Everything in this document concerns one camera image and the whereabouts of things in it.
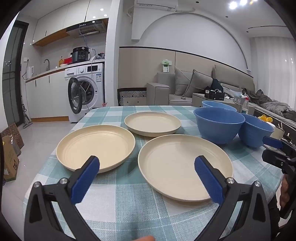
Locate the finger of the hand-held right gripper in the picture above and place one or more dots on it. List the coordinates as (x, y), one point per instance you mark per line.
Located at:
(275, 157)
(274, 141)

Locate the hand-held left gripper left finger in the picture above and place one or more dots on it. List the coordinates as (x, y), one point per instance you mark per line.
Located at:
(85, 180)

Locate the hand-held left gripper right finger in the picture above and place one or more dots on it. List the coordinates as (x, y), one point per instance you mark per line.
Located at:
(209, 180)

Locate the small blue bowl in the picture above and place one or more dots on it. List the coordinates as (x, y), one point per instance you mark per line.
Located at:
(254, 134)

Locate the large beige plate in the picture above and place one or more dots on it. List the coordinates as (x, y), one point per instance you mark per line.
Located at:
(175, 162)
(101, 148)

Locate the large blue bowl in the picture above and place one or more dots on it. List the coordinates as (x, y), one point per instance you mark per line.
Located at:
(218, 127)
(218, 104)

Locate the small beige plate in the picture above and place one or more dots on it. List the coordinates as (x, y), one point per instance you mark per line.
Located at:
(152, 124)

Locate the person's right hand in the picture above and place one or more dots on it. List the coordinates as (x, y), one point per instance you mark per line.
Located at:
(285, 192)

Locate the person's left hand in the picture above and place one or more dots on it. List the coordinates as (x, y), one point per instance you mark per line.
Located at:
(143, 238)

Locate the yellow plastic bag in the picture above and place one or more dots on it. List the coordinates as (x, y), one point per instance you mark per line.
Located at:
(266, 118)

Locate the grey blanket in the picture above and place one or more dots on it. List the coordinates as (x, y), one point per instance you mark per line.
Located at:
(275, 106)

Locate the teal checkered tablecloth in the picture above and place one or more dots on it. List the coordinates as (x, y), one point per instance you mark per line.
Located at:
(120, 197)

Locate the clear plastic bottle red cap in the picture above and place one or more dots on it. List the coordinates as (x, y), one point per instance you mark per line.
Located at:
(245, 106)

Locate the small grey box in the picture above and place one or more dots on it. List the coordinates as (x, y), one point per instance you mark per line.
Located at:
(237, 99)

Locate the black box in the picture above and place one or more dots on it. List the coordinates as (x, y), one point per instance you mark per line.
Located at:
(214, 95)

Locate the brown cardboard box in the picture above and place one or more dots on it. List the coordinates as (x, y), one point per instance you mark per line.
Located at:
(10, 162)

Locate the red paper bag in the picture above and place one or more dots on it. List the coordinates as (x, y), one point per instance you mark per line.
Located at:
(104, 104)

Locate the grey side cabinet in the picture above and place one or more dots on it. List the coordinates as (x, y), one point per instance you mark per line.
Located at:
(197, 100)

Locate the dark blue bag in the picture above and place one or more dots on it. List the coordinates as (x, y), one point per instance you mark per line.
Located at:
(217, 83)

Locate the upright vacuum cleaner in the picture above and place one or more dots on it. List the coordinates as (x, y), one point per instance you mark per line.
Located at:
(26, 120)

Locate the patterned cardboard box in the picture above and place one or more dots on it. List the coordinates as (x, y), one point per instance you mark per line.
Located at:
(15, 134)

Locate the white kitchen counter cabinet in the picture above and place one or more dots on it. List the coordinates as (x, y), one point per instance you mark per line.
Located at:
(44, 97)

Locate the grey sofa cushion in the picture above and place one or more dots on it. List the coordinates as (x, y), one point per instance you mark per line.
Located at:
(180, 81)
(198, 83)

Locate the chair with patterned back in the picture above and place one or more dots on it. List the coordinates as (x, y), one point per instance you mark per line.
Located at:
(131, 95)

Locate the grey sofa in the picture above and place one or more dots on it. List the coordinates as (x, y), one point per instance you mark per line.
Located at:
(161, 92)

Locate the white washing machine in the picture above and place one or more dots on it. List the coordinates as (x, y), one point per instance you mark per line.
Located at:
(92, 76)

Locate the curved kitchen faucet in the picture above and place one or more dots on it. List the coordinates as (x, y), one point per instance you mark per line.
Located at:
(48, 66)

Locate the white electric kettle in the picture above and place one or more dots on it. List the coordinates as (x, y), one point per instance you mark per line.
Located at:
(30, 73)

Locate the red box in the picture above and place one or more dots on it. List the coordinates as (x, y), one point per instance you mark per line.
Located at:
(68, 60)

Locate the yellow bottle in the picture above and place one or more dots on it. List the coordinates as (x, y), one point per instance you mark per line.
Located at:
(60, 61)

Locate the black pressure cooker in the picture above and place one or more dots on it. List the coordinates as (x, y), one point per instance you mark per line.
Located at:
(81, 55)

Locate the dark glass door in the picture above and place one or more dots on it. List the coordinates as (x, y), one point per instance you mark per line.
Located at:
(13, 76)

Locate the steel range hood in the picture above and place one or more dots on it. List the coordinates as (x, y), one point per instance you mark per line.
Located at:
(89, 29)

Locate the white upper kitchen cabinets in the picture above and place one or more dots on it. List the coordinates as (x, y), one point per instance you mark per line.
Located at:
(57, 20)

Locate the white air conditioner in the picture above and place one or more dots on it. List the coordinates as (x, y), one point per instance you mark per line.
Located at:
(157, 4)

